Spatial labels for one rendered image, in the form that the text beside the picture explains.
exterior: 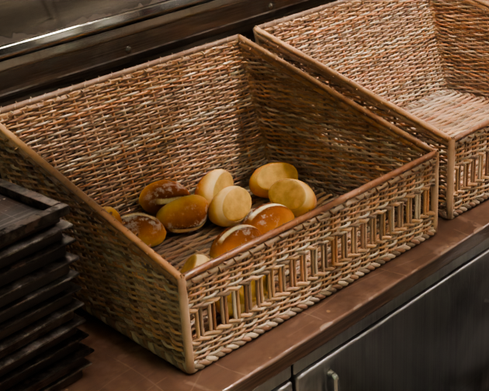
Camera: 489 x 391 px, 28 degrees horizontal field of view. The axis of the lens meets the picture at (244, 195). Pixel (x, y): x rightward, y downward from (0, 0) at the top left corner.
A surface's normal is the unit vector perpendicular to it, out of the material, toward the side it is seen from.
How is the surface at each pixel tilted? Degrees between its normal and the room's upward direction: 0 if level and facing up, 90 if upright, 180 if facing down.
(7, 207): 0
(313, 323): 0
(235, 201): 65
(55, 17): 70
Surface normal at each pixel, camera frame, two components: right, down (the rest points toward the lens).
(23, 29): 0.64, -0.07
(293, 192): -0.61, -0.34
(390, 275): -0.06, -0.91
